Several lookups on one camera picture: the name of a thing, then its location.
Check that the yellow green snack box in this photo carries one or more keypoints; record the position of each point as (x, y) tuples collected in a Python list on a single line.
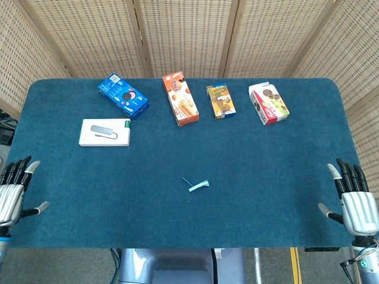
[(220, 101)]

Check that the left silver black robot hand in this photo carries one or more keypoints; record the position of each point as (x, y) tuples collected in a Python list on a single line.
[(10, 198)]

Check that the white USB hub box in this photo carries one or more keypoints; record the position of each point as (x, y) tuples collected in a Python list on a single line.
[(105, 133)]

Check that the dark equipment pile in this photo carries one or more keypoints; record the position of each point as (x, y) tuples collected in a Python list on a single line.
[(6, 127)]

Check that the blue Oreo cookie box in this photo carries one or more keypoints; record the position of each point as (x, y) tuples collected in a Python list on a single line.
[(124, 96)]

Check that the black flat device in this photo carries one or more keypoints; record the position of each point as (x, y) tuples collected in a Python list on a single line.
[(322, 249)]

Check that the woven bamboo screen panel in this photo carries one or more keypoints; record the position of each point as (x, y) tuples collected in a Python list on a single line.
[(17, 53), (355, 59), (86, 38), (183, 35), (266, 38)]

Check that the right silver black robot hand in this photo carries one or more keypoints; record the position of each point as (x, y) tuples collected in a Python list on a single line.
[(358, 210)]

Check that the light blue toothbrush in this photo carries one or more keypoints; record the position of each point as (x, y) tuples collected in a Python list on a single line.
[(199, 185)]

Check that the blue felt table cover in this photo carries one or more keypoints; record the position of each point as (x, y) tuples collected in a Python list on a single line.
[(237, 165)]

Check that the blue-grey robot torso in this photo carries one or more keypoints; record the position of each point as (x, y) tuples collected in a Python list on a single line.
[(177, 266)]

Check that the orange biscuit stick box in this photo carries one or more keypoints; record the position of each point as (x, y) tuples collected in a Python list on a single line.
[(181, 100)]

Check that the white red cookie box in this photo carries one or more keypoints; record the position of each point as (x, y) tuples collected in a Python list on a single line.
[(268, 103)]

